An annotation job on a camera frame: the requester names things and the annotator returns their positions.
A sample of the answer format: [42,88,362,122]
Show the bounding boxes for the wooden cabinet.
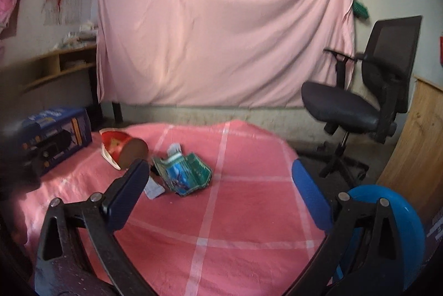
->
[377,76,443,224]

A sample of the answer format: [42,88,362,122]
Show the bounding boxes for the wooden wall shelf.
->
[20,44,96,92]

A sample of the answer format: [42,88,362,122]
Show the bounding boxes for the green snack wrapper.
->
[153,143,212,197]

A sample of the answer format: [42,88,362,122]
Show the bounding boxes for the blue plastic bucket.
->
[328,185,425,295]

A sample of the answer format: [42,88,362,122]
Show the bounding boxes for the stack of papers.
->
[53,20,98,50]

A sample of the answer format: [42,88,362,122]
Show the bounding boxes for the green hanging brush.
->
[352,0,369,20]

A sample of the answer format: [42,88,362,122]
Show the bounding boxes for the pink hanging sheet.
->
[97,0,354,108]

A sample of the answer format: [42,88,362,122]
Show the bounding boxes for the blue cardboard box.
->
[19,107,92,177]

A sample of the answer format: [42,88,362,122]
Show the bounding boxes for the red paper cup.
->
[99,128,149,170]

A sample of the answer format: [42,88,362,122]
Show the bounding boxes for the black office chair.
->
[298,16,423,187]

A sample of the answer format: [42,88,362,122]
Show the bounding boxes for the pink checked tablecloth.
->
[13,119,334,296]

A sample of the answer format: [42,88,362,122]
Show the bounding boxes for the white wrapper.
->
[143,178,165,200]

